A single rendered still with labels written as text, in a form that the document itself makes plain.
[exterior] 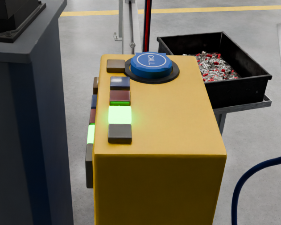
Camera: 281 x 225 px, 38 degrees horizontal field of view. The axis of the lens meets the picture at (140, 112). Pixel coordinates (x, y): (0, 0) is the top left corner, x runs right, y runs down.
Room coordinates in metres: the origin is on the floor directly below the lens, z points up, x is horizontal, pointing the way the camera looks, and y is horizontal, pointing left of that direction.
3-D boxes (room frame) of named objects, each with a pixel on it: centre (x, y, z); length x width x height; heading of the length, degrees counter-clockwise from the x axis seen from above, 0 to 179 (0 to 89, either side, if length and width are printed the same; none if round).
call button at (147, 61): (0.35, -0.01, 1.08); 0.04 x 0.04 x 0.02
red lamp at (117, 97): (0.29, 0.02, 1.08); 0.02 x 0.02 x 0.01; 4
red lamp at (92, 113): (0.29, 0.04, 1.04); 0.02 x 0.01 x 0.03; 4
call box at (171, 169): (0.30, -0.01, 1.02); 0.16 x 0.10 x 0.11; 4
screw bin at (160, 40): (0.78, -0.14, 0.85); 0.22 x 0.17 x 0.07; 18
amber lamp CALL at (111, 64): (0.35, 0.03, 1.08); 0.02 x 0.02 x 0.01; 4
